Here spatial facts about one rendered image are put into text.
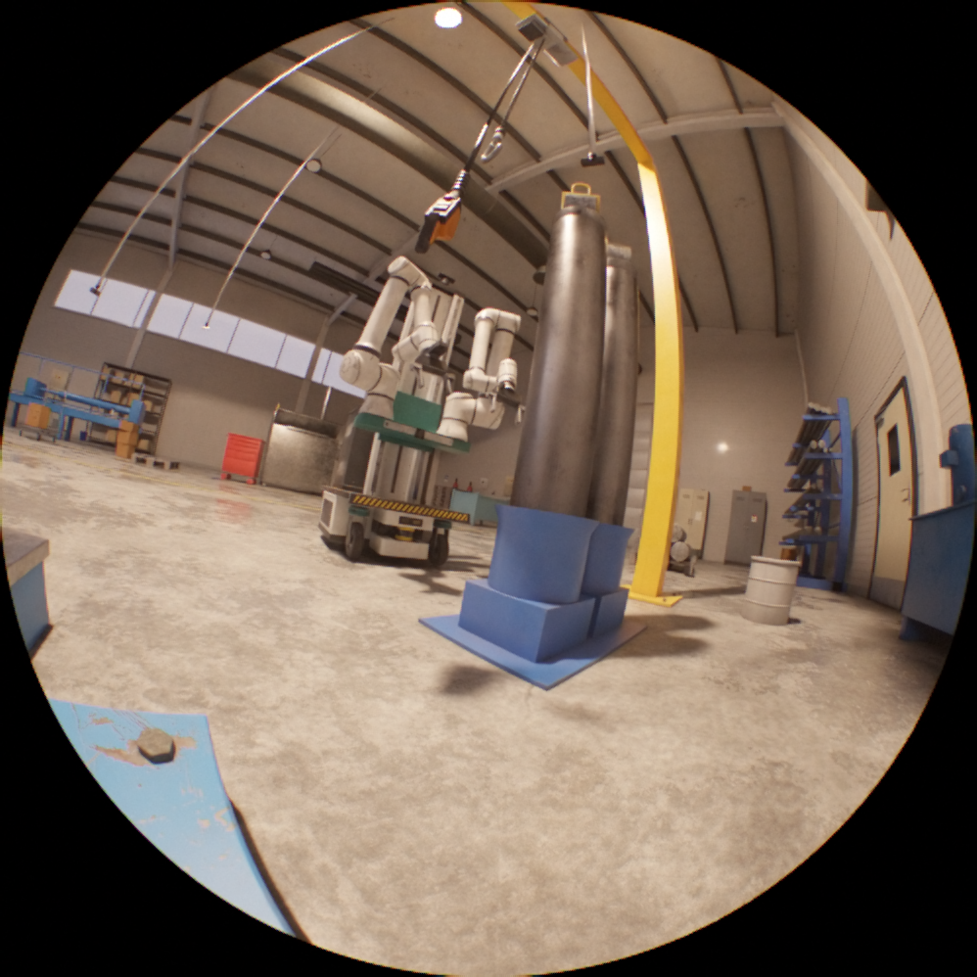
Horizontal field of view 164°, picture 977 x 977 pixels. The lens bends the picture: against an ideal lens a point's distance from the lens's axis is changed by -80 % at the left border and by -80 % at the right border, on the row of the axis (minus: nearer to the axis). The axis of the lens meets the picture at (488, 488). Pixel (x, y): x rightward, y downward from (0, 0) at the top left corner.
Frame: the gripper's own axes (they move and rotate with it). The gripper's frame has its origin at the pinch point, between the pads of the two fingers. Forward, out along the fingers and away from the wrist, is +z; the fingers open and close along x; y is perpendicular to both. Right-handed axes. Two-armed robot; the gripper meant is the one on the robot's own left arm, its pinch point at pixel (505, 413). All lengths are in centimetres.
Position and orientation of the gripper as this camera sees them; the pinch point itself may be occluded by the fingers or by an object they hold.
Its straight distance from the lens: 152.1
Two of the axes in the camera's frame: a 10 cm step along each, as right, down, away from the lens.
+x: 8.5, 3.0, 4.3
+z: -0.7, 8.8, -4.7
